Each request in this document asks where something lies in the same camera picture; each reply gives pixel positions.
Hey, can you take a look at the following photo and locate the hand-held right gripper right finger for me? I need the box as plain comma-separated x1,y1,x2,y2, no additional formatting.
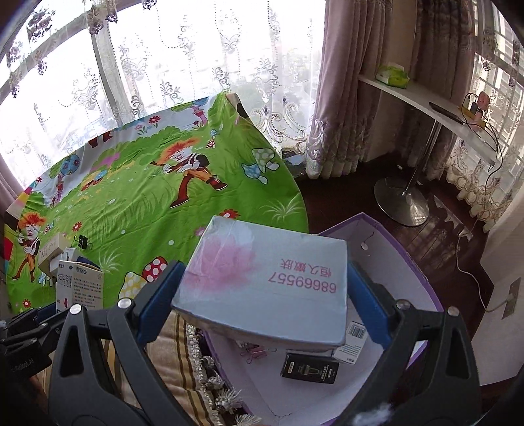
327,260,481,426

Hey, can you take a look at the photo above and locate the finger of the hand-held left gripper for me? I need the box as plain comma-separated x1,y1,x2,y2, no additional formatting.
6,323,60,342
8,308,70,328

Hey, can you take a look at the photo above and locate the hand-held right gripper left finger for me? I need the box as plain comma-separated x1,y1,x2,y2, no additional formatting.
48,260,193,426

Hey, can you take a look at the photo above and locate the large white pink-flowered box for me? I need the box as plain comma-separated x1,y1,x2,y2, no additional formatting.
171,216,348,351

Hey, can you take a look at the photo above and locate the purple storage box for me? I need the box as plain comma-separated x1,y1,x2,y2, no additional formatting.
200,212,445,426

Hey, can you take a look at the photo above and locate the white medicine box red figure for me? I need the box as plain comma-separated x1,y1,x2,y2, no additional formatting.
56,260,75,312

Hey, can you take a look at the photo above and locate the white box with barcode label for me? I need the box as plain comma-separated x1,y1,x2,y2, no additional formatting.
332,320,367,365

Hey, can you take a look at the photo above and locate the white medicine box with barcode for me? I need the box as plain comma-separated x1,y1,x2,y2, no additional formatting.
69,262,105,314

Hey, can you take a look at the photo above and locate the cream rectangular box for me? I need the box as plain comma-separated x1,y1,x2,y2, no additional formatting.
38,233,68,276

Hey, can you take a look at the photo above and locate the small black box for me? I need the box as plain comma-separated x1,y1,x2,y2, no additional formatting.
280,353,340,385

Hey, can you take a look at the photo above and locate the green cartoon printed bedsheet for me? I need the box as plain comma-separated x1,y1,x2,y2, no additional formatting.
4,92,309,316

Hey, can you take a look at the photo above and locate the chrome table stand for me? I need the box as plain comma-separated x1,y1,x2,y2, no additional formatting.
373,123,445,227

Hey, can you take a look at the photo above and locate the pink binder clip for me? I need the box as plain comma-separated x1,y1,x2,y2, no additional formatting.
237,343,279,364

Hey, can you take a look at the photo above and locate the mauve curtain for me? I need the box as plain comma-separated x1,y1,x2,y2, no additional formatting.
305,0,479,179
0,156,25,214

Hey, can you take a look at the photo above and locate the black remote control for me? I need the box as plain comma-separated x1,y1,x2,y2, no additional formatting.
428,101,465,124

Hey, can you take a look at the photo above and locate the yellow power strip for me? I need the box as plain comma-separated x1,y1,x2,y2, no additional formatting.
462,107,490,128

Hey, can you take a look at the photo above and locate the white curved desk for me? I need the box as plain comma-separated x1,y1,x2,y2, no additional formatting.
358,76,498,166

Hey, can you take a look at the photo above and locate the green tissue pack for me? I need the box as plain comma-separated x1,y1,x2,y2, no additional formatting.
376,62,411,88

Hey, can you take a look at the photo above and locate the white cable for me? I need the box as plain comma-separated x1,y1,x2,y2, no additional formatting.
456,217,508,314

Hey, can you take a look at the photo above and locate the wall socket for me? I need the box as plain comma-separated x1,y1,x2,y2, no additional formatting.
501,279,522,318

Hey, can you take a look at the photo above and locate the black cable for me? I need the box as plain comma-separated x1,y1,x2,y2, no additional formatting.
485,119,504,168

